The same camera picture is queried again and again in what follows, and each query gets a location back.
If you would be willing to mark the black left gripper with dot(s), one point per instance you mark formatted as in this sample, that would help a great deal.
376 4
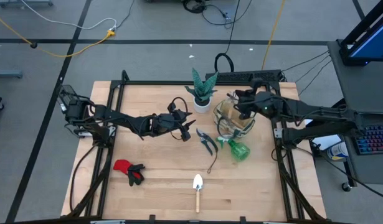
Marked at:
167 123

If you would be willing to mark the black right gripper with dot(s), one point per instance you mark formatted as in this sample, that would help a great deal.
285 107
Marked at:
262 104

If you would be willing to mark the beige green-trimmed gardening bag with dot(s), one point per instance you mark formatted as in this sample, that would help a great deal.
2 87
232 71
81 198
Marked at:
228 124

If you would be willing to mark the dark green pruning shears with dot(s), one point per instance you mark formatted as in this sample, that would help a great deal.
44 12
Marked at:
205 140

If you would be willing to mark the green plastic spray bottle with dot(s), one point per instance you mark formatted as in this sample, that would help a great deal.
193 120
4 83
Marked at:
239 151

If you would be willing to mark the white garden trowel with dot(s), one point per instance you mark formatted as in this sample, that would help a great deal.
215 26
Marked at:
197 183

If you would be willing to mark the red and black glove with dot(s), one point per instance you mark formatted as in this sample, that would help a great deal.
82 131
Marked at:
122 165

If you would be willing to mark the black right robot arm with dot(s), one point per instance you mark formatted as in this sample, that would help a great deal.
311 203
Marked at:
319 113

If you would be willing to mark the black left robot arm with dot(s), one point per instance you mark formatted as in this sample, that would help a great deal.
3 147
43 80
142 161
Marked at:
116 116

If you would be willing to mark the white round plant pot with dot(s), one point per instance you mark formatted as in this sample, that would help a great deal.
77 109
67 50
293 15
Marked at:
202 108

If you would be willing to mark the green snake plant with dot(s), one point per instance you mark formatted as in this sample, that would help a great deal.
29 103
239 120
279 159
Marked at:
201 85

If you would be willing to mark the black perforated power box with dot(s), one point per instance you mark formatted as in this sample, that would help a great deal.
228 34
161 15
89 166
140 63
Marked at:
241 76

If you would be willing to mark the white and blue container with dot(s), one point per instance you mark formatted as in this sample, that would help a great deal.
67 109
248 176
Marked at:
337 151

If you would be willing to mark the grey desk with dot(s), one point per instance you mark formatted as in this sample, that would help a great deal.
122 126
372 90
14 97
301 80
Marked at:
359 87

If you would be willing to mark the black desk caster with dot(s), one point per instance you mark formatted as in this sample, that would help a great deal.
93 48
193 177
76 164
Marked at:
347 186

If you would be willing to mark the backlit rainbow keyboard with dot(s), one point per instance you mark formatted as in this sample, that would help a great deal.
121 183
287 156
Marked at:
375 140

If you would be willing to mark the black framed monitor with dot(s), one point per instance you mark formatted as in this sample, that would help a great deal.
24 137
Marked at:
371 40

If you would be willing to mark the black floor puck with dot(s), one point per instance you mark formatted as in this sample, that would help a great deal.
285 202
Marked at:
33 45

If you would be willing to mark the grey floor bar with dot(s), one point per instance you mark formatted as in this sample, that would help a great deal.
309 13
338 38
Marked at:
7 74

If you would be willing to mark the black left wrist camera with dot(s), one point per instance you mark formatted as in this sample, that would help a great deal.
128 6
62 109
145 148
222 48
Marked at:
185 136

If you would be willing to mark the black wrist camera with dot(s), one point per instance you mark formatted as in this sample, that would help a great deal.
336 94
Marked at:
256 85
185 136

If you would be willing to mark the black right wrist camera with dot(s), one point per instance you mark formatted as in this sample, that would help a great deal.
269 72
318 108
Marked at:
256 85

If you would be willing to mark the black metal table frame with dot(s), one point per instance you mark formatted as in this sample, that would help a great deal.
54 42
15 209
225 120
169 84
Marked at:
163 82

